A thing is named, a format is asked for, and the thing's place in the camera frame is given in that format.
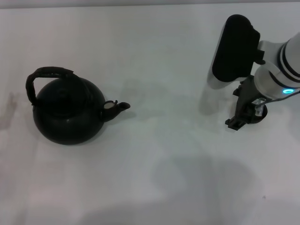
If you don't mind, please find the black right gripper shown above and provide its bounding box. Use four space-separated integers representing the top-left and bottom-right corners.
225 76 263 131

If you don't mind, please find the small black teacup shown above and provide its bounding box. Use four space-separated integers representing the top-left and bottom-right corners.
248 103 268 125

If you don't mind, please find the black round teapot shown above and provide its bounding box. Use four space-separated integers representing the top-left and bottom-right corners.
25 66 131 145

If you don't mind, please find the right arm cable with plug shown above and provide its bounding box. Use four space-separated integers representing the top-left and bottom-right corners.
253 90 300 117

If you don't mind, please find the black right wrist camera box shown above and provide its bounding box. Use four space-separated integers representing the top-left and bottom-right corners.
207 14 267 90

